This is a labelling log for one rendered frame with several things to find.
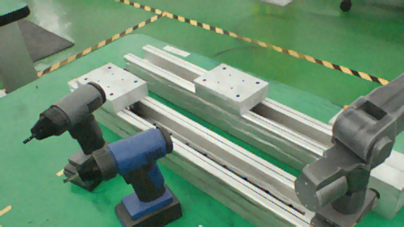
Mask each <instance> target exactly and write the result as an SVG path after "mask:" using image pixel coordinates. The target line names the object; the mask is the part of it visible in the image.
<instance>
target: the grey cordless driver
mask: <svg viewBox="0 0 404 227"><path fill-rule="evenodd" d="M106 100H107V98H106V93H105V90H104V89H103V87H101V86H100V85H98V84H97V83H94V82H91V81H90V82H87V83H86V84H83V85H82V86H81V87H79V88H78V89H76V90H75V91H73V92H71V93H69V94H68V95H65V96H64V97H62V98H61V99H60V100H58V101H57V102H55V103H54V104H52V105H51V106H50V108H47V109H46V110H44V111H43V112H42V113H40V115H39V120H38V121H37V122H36V124H35V125H34V126H33V127H31V134H32V135H31V136H29V137H28V138H27V139H26V140H24V141H22V143H23V144H26V143H27V142H29V141H30V140H32V139H33V138H36V139H38V140H43V139H46V138H48V137H50V136H60V135H61V134H62V133H63V132H65V131H67V130H68V132H69V134H70V135H71V136H72V138H73V139H77V141H78V143H79V146H80V149H79V151H77V152H76V153H75V154H73V155H72V156H71V157H69V158H68V160H69V163H68V164H66V165H65V166H64V167H63V171H62V172H63V173H64V175H65V177H67V178H68V177H71V176H73V175H76V174H77V170H76V168H77V167H78V166H79V165H80V164H81V163H82V162H84V161H85V160H86V159H89V158H90V157H92V152H94V151H97V150H99V149H102V148H104V149H107V145H108V144H111V143H110V142H107V141H106V140H104V139H103V130H102V129H101V127H100V125H99V123H98V122H97V120H96V119H95V116H94V115H93V114H92V113H94V112H95V111H96V110H97V109H99V108H100V107H101V106H102V105H103V104H104V103H105V102H106ZM102 182H103V179H101V180H93V181H88V182H84V183H83V182H81V181H80V178H79V177H78V178H77V179H74V180H72V181H70V183H72V184H75V185H77V186H79V187H81V188H83V189H84V190H87V191H89V192H91V191H93V190H94V189H95V188H96V187H97V186H98V185H99V184H101V183H102Z"/></svg>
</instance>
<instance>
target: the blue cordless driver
mask: <svg viewBox="0 0 404 227"><path fill-rule="evenodd" d="M173 149H174V145H173V142H172V139H171V137H170V134H169V132H168V131H167V130H166V128H165V127H162V125H158V126H156V128H154V127H151V128H148V129H145V130H144V131H141V132H138V133H136V134H133V135H131V136H129V137H126V138H124V139H122V140H119V141H117V142H114V143H111V144H108V145H107V149H104V148H102V149H99V150H97V151H94V152H92V157H90V158H89V159H86V160H85V161H84V162H82V163H81V164H80V165H79V166H78V167H77V168H76V170H77V174H76V175H73V176H71V177H68V178H66V179H64V180H62V181H63V183H64V184H65V183H67V182H69V181H72V180H74V179H77V178H78V177H79V178H80V181H81V182H83V183H84V182H88V181H93V180H101V179H103V180H104V181H107V180H110V179H112V178H115V177H116V175H117V173H119V175H120V176H121V175H122V176H123V178H124V180H125V182H126V183H127V184H131V186H132V188H133V190H134V193H132V194H130V195H127V196H126V197H124V198H122V202H121V203H118V204H117V205H116V206H115V208H114V212H115V214H116V216H117V217H118V220H119V221H120V222H121V224H122V227H163V226H165V225H168V224H169V223H171V222H172V221H174V220H176V219H178V218H180V217H181V216H182V211H181V204H180V202H179V200H178V199H177V197H176V196H175V195H174V193H173V192H172V191H171V190H170V189H169V187H168V186H167V185H166V184H165V183H164V178H163V173H162V171H161V169H160V168H159V165H158V164H157V162H156V161H157V160H160V159H161V158H163V157H165V156H166V154H170V153H172V150H173Z"/></svg>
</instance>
